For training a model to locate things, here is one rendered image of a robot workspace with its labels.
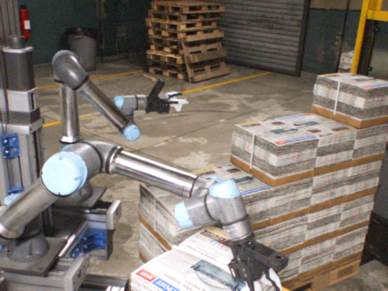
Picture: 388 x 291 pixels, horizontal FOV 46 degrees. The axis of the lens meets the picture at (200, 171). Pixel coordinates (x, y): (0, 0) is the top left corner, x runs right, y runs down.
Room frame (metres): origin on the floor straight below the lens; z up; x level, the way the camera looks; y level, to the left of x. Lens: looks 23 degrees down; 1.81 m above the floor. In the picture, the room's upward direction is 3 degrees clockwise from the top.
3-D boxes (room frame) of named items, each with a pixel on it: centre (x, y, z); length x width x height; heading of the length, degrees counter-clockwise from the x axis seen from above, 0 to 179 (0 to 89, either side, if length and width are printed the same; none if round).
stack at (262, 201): (2.24, -0.28, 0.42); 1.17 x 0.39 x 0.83; 124
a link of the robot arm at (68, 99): (2.06, 0.63, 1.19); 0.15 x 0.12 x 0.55; 20
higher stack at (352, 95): (2.64, -0.88, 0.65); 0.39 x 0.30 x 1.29; 34
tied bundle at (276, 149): (2.32, -0.39, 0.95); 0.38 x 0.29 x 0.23; 34
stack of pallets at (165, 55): (9.02, 0.42, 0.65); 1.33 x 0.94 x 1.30; 146
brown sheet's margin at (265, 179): (2.32, -0.39, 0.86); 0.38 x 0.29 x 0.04; 34
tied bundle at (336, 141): (2.48, -0.63, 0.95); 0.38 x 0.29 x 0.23; 33
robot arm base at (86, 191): (1.93, 0.58, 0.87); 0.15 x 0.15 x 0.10
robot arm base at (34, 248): (1.44, 0.64, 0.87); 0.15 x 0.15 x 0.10
